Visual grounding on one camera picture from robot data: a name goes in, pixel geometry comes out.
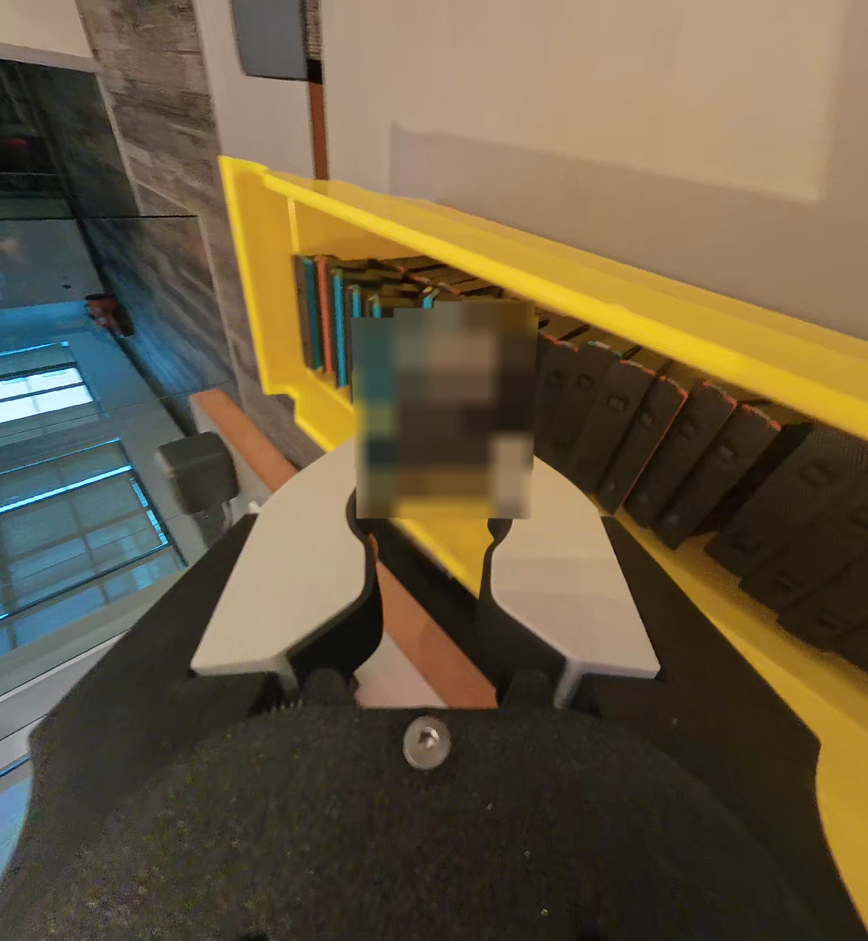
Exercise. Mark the large glass window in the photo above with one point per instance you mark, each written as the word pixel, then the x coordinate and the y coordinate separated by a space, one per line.
pixel 37 500

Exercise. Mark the small black cube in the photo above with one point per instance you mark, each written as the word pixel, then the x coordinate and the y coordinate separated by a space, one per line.
pixel 196 471

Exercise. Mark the row of black batteries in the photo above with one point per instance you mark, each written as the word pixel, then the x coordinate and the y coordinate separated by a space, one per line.
pixel 669 441

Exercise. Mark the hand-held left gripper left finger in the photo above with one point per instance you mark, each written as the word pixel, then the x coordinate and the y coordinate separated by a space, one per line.
pixel 287 581

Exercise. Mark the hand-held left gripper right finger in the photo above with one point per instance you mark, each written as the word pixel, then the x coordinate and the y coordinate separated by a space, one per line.
pixel 574 581

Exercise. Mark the yellow plastic bin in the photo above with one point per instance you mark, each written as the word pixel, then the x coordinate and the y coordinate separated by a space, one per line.
pixel 265 280

